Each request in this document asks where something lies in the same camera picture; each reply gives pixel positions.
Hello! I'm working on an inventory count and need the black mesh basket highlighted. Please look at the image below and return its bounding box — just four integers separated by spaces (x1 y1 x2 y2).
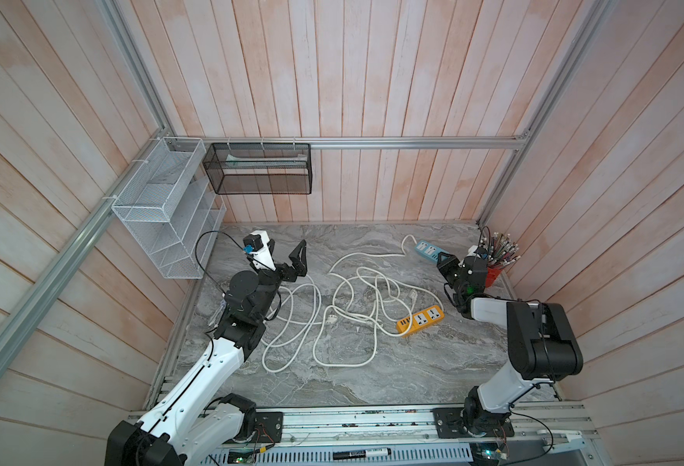
202 142 313 195

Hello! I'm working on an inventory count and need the teal power strip with cord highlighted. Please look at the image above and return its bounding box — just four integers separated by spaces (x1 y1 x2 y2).
326 234 445 327

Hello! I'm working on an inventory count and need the red metal pencil bucket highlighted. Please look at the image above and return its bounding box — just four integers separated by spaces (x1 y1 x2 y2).
485 265 503 287

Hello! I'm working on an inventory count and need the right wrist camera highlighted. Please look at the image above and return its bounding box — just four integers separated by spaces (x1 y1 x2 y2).
465 245 490 260

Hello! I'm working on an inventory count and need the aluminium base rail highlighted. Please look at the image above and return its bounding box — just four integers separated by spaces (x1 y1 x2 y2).
114 401 605 466

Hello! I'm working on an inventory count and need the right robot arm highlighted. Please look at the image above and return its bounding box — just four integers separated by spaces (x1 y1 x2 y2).
436 252 584 437

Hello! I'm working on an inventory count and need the blue white pen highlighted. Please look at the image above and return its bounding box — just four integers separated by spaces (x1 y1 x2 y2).
207 298 227 328

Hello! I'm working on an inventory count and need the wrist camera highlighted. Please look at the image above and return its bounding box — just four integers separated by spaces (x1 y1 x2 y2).
243 230 275 271
465 245 490 260

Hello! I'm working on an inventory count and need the white wire mesh shelf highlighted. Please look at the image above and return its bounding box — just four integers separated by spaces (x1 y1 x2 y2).
112 137 227 280

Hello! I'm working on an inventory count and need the orange power strip with cord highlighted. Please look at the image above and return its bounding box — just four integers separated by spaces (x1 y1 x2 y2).
312 273 446 369

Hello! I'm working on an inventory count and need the bundle of coloured pencils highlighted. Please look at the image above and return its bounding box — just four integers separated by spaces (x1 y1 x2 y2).
479 230 521 269

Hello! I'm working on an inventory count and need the purple power strip with cord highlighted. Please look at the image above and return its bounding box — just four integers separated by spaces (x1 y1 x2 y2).
219 273 324 374

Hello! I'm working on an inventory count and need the black marker pen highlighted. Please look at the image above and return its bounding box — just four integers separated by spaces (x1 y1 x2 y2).
332 448 392 461

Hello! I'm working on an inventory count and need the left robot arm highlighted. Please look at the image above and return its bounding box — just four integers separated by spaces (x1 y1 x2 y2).
104 230 308 465

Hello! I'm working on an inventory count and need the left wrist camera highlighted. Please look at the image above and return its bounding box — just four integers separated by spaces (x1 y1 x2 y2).
243 230 275 271

